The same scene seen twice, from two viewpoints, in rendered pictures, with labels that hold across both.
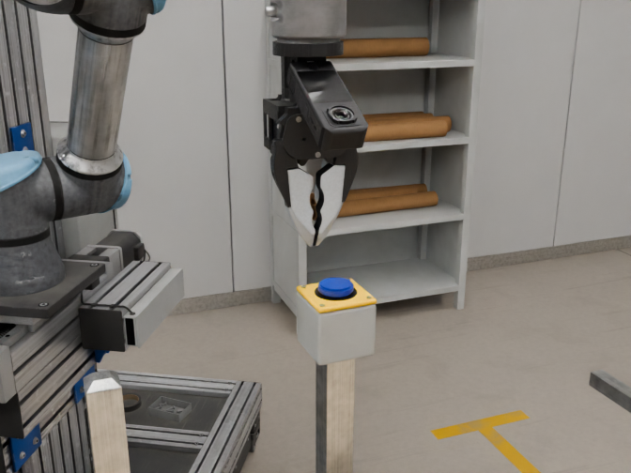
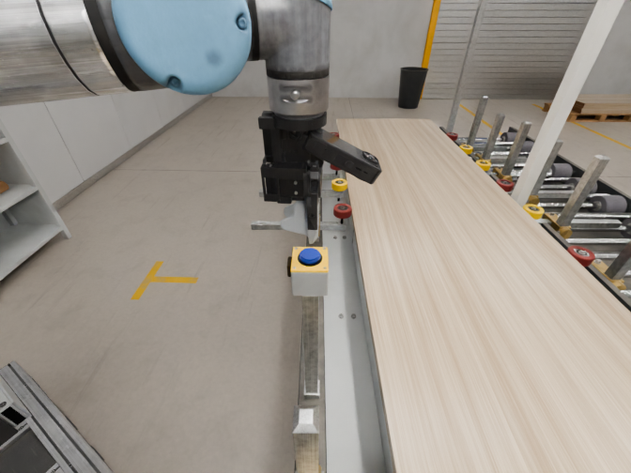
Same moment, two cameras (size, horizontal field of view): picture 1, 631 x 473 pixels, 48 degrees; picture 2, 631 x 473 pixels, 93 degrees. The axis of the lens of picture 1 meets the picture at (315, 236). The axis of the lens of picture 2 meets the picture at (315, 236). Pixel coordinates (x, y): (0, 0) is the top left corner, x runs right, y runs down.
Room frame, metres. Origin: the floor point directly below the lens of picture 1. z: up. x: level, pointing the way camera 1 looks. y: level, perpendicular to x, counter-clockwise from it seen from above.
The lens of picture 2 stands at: (0.57, 0.37, 1.60)
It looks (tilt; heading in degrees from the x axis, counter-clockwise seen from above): 37 degrees down; 292
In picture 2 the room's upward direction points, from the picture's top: straight up
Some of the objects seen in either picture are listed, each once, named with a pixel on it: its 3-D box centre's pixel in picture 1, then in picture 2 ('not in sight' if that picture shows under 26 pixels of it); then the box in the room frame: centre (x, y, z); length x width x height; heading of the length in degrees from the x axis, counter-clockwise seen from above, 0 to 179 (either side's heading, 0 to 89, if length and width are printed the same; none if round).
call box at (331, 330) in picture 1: (335, 323); (310, 272); (0.74, -0.02, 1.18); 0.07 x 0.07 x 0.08; 22
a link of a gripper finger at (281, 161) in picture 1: (294, 164); (312, 202); (0.72, 0.02, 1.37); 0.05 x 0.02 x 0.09; 109
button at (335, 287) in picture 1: (335, 290); (310, 256); (0.74, -0.02, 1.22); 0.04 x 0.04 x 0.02
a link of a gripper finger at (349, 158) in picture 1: (333, 160); not in sight; (0.73, -0.02, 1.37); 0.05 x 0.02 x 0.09; 109
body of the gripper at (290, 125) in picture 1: (306, 100); (295, 157); (0.75, 0.01, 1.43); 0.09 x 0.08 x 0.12; 19
